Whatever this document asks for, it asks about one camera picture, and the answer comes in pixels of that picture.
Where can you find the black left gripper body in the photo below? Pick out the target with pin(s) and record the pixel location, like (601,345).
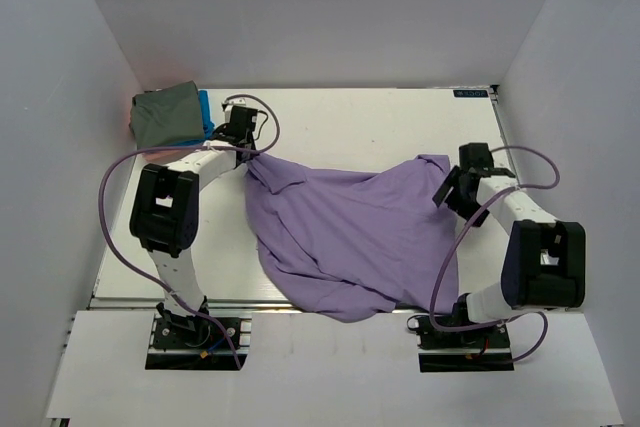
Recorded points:
(251,141)

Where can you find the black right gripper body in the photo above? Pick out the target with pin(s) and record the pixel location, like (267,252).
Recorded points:
(456,193)

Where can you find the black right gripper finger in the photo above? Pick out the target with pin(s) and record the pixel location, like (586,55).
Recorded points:
(447,193)
(467,210)

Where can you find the purple t-shirt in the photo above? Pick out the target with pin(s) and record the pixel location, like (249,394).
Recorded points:
(349,245)

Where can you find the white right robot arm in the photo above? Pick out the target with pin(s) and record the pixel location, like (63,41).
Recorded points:
(544,267)

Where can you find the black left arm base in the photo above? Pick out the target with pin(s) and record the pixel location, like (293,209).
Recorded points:
(206,347)

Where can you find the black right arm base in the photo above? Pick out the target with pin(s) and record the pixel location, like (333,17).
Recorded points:
(483,350)

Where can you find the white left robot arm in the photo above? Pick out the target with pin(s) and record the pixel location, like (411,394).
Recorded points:
(165,214)

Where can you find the folded blue t-shirt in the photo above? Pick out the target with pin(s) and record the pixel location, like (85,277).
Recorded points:
(206,112)

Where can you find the blue logo sticker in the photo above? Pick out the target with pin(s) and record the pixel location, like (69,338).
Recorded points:
(470,93)

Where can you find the folded olive green t-shirt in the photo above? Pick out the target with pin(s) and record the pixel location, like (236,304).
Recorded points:
(167,117)

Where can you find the folded salmon pink t-shirt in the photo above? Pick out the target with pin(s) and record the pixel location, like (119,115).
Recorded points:
(165,152)

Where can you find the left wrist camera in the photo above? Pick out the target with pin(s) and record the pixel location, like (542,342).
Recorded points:
(240,114)

